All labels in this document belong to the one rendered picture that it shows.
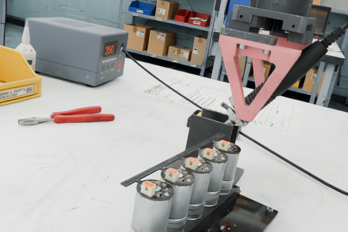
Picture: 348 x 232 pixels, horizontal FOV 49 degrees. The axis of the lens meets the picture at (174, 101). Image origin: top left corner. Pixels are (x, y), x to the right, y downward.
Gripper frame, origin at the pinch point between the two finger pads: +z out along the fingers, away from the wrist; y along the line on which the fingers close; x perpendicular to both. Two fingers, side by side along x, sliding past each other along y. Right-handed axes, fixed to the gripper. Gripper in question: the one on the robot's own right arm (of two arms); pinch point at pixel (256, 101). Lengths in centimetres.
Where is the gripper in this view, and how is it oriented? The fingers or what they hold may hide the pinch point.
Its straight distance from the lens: 40.3
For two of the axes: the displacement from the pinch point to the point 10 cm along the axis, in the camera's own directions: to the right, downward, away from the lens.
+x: 9.0, 2.6, -3.4
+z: -1.7, 9.5, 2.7
